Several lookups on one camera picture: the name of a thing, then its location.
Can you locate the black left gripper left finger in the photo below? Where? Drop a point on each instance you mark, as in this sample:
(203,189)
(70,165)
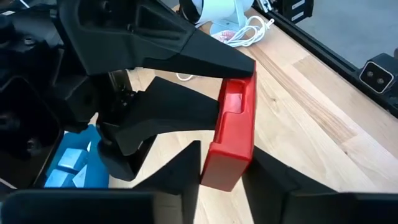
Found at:
(174,193)

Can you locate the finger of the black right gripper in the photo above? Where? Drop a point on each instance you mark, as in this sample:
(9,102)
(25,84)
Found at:
(186,53)
(164,109)

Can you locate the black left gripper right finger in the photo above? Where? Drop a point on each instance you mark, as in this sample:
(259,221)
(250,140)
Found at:
(273,199)

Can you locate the red charger with display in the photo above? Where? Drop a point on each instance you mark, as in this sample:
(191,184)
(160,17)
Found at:
(231,149)

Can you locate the light blue wall charger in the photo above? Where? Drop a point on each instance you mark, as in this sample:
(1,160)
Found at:
(73,158)

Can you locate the teal blue storage bin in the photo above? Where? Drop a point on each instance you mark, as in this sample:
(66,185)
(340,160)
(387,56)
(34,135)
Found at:
(93,174)

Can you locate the black box with white labels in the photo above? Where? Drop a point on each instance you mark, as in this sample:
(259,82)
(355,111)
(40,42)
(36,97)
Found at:
(306,12)

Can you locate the black camera with white bezel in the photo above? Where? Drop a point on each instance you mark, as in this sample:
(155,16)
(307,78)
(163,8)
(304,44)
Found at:
(376,77)

